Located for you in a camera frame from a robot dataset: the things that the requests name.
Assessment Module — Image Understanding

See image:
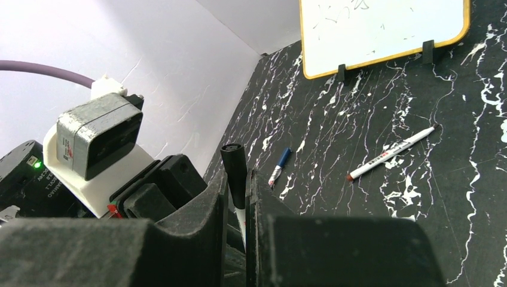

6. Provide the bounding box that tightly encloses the black pen cap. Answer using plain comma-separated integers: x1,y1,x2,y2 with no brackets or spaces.
220,143,248,209

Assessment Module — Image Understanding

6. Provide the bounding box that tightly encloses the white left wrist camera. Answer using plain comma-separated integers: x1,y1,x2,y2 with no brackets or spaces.
42,93,155,218

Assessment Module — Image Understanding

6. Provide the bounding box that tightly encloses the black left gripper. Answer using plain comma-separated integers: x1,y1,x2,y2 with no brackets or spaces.
109,154,207,222

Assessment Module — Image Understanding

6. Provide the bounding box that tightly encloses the white pen green tip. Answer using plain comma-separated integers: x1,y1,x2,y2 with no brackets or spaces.
235,207,246,250

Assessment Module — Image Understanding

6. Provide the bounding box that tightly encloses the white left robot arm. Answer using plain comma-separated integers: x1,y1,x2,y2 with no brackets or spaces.
1,140,207,224

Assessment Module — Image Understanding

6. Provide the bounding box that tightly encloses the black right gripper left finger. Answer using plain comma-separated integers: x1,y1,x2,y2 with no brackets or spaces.
1,173,228,286

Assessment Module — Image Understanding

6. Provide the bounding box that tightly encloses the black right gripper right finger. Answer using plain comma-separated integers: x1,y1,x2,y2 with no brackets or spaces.
246,170,445,286

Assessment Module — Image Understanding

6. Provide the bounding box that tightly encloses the white dry-erase board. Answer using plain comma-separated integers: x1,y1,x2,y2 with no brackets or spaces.
299,0,472,80

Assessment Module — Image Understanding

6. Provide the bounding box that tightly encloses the white pen blue cap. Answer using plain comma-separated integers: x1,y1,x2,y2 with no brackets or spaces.
268,148,292,188

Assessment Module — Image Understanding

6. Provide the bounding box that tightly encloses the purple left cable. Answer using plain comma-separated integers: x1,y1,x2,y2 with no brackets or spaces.
0,59,96,90

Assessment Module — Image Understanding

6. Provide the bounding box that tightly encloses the white pen red tip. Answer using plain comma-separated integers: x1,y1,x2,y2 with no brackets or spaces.
346,124,439,182

